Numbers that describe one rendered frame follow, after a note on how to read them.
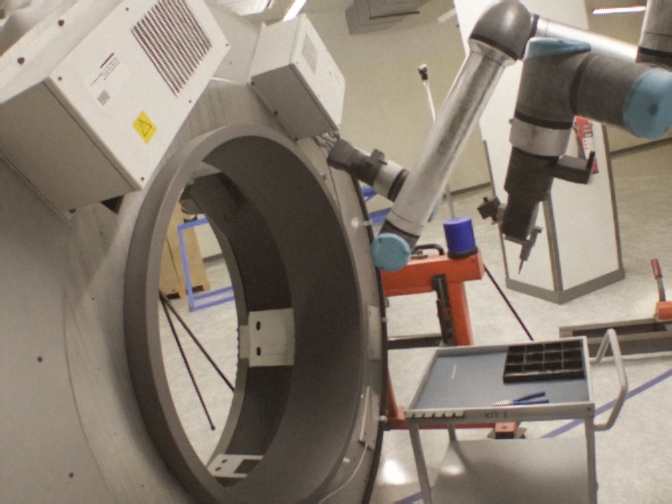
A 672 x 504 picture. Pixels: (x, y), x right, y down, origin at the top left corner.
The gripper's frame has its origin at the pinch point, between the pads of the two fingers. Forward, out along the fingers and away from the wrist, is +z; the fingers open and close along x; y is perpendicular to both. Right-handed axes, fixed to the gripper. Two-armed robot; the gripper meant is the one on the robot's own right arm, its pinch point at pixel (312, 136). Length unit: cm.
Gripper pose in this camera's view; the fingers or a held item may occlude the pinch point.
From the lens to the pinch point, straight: 139.3
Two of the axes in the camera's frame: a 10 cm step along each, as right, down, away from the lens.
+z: -8.5, -4.9, 2.0
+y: 0.7, 2.6, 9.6
